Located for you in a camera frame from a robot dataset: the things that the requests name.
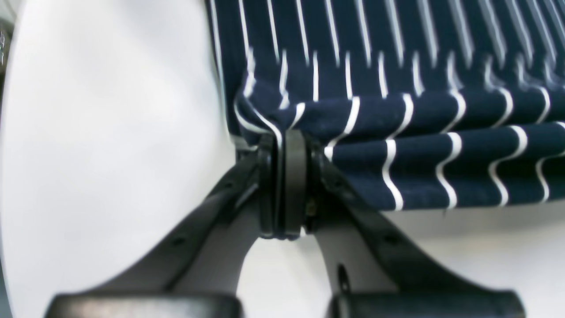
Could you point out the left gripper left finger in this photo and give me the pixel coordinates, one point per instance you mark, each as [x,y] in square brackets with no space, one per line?
[193,272]

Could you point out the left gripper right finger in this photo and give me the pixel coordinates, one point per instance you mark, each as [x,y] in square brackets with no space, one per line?
[376,271]

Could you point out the black white striped T-shirt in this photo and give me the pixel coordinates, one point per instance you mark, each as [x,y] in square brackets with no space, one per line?
[422,104]

